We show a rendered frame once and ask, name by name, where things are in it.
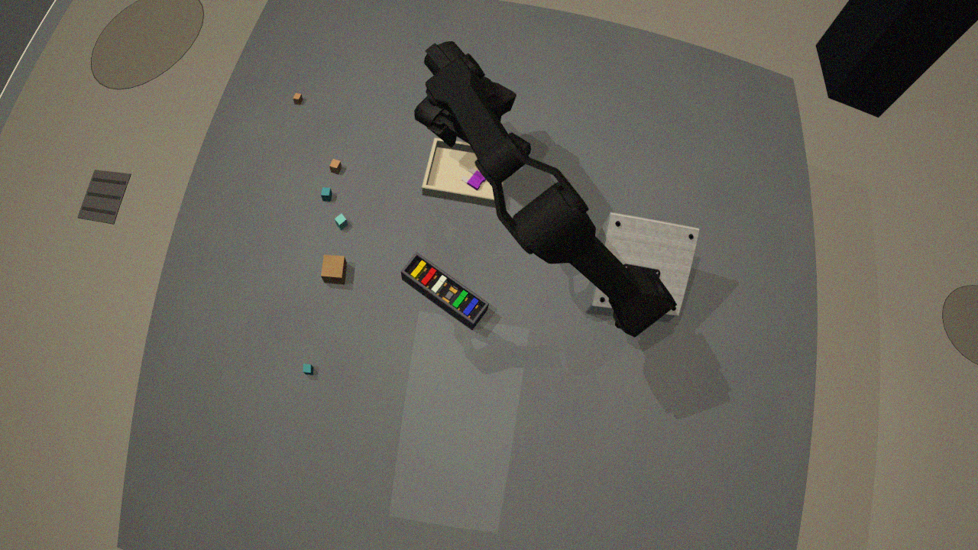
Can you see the violet blade fuse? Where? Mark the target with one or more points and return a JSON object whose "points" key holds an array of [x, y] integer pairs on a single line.
{"points": [[476, 179]]}

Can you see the white fuse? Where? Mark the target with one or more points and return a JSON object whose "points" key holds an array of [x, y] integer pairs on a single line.
{"points": [[439, 284]]}

